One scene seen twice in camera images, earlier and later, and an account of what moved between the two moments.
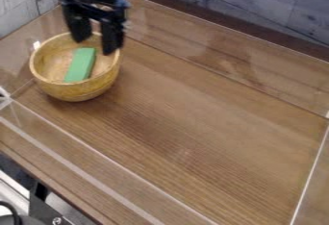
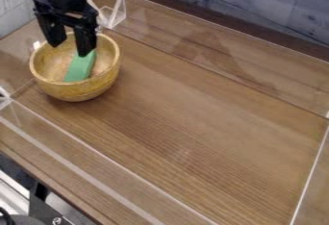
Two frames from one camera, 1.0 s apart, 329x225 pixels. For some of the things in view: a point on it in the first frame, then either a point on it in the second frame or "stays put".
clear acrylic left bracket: x=5 y=99 stays put
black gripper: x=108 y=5 → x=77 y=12
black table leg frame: x=39 y=208 stays put
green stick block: x=81 y=63 stays put
